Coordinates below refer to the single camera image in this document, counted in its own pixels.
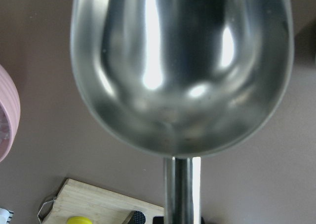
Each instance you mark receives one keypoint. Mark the bamboo cutting board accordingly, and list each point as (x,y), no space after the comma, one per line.
(101,206)

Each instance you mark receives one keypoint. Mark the pink bowl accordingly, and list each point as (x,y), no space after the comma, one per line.
(10,109)

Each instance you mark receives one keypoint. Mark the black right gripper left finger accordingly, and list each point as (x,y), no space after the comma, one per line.
(158,220)

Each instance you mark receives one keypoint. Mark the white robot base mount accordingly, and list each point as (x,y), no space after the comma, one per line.
(6,216)

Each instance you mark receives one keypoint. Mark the steel muddler black tip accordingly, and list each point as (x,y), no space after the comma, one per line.
(135,217)

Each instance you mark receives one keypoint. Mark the half lemon slice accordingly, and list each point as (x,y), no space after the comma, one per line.
(78,220)

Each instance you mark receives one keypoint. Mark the stainless steel ice scoop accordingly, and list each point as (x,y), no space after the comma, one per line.
(182,79)

